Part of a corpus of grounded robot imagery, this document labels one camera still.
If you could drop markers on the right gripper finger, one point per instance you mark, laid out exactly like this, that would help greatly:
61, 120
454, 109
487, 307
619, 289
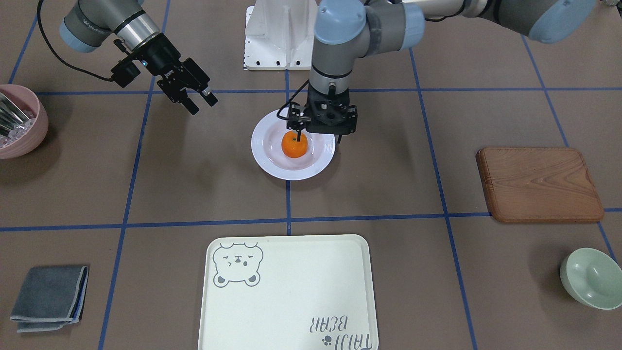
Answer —
190, 105
209, 97

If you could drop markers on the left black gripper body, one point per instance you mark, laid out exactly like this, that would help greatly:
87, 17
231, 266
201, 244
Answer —
352, 118

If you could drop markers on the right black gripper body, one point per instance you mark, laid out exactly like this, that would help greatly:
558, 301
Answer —
160, 60

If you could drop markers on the orange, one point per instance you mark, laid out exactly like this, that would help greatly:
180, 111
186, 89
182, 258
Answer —
292, 149

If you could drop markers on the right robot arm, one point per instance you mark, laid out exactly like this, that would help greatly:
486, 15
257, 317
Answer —
91, 22

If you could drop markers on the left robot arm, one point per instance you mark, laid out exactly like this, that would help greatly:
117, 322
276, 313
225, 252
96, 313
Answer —
346, 30

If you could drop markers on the cream bear tray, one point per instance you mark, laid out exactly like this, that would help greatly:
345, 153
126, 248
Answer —
309, 292

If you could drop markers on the white plate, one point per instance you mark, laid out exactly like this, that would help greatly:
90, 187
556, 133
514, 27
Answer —
266, 148

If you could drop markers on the pink bowl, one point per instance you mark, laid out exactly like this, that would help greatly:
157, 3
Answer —
28, 101

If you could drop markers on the metal scoop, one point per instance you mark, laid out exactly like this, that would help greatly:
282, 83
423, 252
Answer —
13, 121

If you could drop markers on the wooden cutting board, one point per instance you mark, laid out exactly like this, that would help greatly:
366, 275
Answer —
538, 185

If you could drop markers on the grey folded cloth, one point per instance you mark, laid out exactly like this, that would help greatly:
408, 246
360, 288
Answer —
50, 298

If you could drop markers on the green bowl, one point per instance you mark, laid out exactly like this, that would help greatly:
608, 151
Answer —
592, 278

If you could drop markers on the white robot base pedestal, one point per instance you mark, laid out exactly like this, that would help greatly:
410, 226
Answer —
279, 35

